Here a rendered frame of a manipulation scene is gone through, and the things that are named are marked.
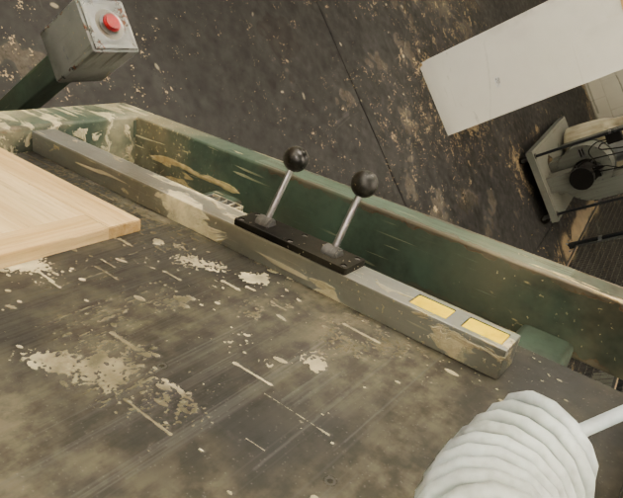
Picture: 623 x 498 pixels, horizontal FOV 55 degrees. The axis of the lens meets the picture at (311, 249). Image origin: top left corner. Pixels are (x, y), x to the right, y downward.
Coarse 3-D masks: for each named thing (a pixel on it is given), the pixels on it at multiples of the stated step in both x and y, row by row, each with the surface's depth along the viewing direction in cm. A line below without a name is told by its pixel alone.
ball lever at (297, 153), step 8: (288, 152) 86; (296, 152) 85; (304, 152) 86; (288, 160) 86; (296, 160) 85; (304, 160) 86; (288, 168) 87; (296, 168) 86; (304, 168) 87; (288, 176) 87; (280, 184) 87; (280, 192) 87; (272, 208) 86; (264, 216) 86; (264, 224) 86; (272, 224) 86
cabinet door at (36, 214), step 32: (0, 160) 103; (0, 192) 91; (32, 192) 93; (64, 192) 94; (0, 224) 81; (32, 224) 83; (64, 224) 84; (96, 224) 85; (128, 224) 88; (0, 256) 73; (32, 256) 77
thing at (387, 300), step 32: (64, 160) 110; (96, 160) 104; (128, 192) 101; (160, 192) 95; (192, 192) 97; (192, 224) 93; (224, 224) 88; (256, 256) 86; (288, 256) 82; (320, 288) 80; (352, 288) 77; (384, 288) 76; (384, 320) 75; (416, 320) 72; (448, 320) 71; (480, 320) 72; (448, 352) 71; (480, 352) 68; (512, 352) 70
